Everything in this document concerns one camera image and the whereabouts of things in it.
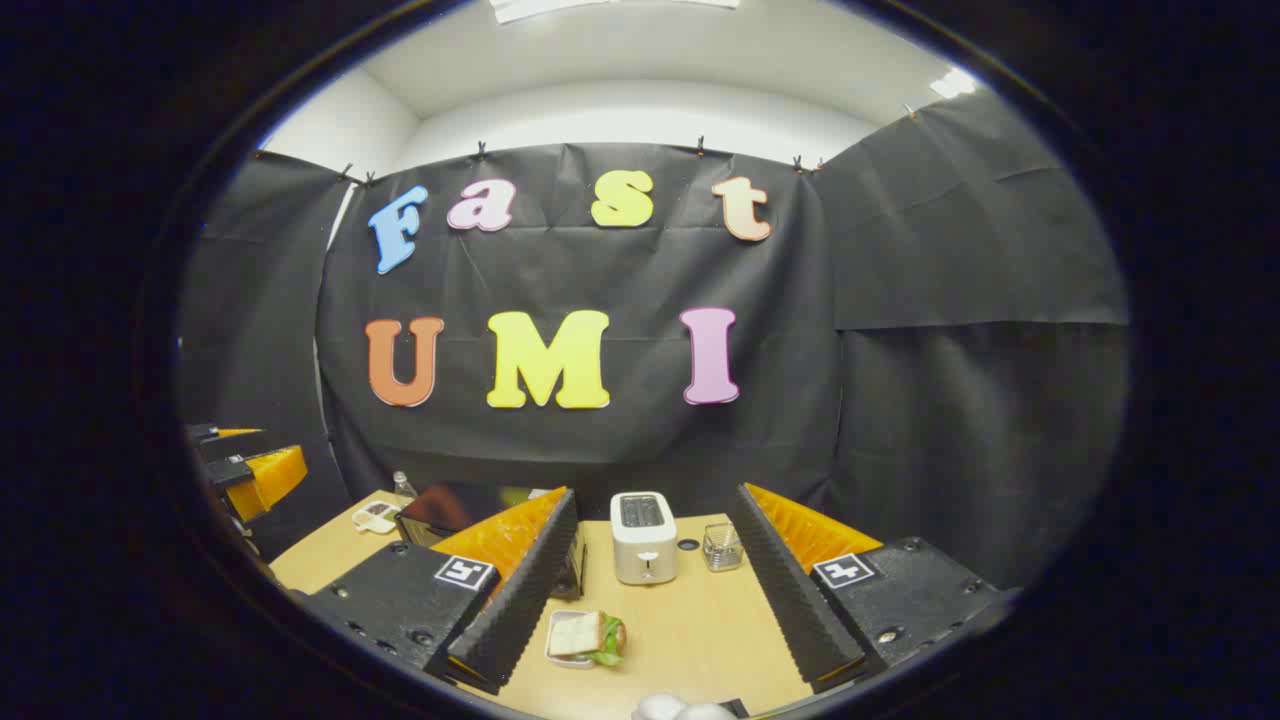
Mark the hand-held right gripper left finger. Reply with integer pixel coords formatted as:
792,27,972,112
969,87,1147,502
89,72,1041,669
300,487,579,694

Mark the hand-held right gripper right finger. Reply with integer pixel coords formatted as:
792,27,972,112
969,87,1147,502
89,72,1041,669
727,484,1017,694

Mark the sandwich with lettuce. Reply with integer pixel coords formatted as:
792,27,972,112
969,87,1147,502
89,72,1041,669
548,611,629,668

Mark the black electric oven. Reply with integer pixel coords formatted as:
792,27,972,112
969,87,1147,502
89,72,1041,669
395,483,588,602

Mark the white rectangular dish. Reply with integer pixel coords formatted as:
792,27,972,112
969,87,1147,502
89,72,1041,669
544,609,627,670

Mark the white toaster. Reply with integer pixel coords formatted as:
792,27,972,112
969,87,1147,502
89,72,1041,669
610,491,679,587

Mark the black backdrop cloth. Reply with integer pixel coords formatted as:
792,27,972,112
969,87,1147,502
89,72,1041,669
180,90,1131,601

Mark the wire mesh basket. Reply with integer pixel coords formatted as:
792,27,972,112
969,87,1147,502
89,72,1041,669
702,522,745,573

